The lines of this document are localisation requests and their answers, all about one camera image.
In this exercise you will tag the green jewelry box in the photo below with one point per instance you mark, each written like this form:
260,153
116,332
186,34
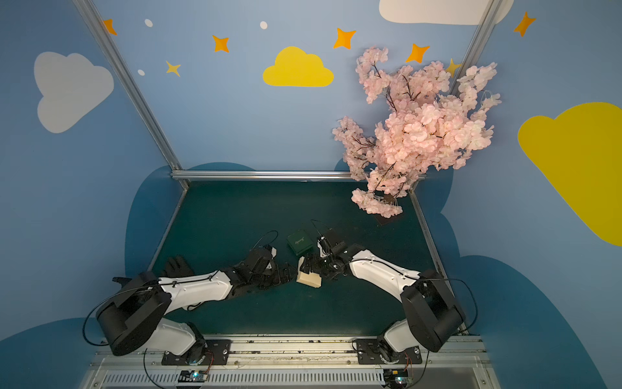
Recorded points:
300,242

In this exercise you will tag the left aluminium frame post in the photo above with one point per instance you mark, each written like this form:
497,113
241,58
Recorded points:
91,17

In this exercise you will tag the white flower gift box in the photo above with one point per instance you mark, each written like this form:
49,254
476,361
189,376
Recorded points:
310,279

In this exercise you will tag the left green circuit board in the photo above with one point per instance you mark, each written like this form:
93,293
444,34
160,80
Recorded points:
193,377

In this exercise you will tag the pink cherry blossom tree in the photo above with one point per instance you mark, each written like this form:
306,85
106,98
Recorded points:
427,128

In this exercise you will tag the green circuit board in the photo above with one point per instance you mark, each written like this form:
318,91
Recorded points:
394,379
193,377

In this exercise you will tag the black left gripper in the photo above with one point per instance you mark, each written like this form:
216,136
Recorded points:
274,272

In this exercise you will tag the black glove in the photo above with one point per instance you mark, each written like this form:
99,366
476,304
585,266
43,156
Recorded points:
177,267

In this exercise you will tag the horizontal aluminium frame rail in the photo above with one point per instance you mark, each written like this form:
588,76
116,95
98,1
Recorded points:
261,176

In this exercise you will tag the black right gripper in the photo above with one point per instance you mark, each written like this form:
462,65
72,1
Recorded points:
315,262

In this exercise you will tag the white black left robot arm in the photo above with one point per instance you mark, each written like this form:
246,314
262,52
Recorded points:
135,317

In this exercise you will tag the right aluminium frame post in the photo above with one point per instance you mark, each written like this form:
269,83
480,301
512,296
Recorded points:
478,42

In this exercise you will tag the black red handled tool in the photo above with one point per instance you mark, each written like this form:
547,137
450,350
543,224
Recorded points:
121,280

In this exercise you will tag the aluminium frame post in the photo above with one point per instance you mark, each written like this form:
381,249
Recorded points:
478,42
91,17

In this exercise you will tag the front aluminium rail track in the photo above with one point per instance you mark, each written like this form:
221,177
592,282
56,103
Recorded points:
298,362

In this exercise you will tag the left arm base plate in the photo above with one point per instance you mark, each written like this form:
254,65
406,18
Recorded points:
214,351

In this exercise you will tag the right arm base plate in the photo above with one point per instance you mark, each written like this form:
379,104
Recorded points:
378,352

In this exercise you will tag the brown tree base plate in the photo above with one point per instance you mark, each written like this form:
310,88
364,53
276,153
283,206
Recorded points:
386,220

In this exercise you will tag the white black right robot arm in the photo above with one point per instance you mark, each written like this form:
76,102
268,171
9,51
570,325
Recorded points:
432,313

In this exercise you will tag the right green circuit board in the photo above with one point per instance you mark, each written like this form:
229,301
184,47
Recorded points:
394,379

